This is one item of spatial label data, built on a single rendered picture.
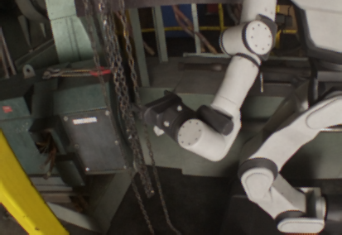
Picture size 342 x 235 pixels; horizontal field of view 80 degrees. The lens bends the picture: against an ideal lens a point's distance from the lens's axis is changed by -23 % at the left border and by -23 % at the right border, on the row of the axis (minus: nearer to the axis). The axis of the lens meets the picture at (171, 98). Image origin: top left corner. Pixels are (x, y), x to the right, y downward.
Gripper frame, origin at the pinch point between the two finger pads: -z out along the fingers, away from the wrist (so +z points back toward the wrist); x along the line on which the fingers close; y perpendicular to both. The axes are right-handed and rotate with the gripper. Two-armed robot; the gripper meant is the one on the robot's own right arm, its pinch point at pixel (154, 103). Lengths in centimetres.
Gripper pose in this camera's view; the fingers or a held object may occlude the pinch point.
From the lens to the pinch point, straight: 74.0
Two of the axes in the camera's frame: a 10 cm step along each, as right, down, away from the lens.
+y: -1.2, -8.6, -5.0
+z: 5.4, 3.6, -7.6
